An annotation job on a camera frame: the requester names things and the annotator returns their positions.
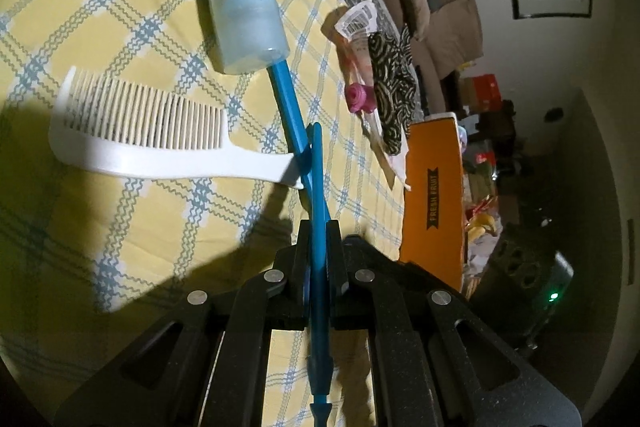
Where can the zebra pattern fabric headband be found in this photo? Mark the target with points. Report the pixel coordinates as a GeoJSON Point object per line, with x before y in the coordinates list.
{"type": "Point", "coordinates": [394, 85]}

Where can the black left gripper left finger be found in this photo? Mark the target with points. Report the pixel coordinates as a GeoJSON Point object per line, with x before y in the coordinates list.
{"type": "Point", "coordinates": [200, 364]}

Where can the yellow blue plaid tablecloth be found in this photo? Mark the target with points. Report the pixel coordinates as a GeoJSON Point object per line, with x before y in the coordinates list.
{"type": "Point", "coordinates": [88, 261]}

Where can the blue plastic hanger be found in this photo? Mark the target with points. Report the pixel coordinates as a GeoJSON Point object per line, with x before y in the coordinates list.
{"type": "Point", "coordinates": [320, 364]}
{"type": "Point", "coordinates": [305, 140]}

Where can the white plastic comb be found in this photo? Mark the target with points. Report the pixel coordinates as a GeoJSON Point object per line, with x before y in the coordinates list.
{"type": "Point", "coordinates": [104, 124]}

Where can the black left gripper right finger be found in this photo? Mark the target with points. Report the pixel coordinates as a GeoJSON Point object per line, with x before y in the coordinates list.
{"type": "Point", "coordinates": [434, 362]}

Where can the orange cardboard box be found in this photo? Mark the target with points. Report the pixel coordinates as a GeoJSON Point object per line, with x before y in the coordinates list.
{"type": "Point", "coordinates": [433, 227]}

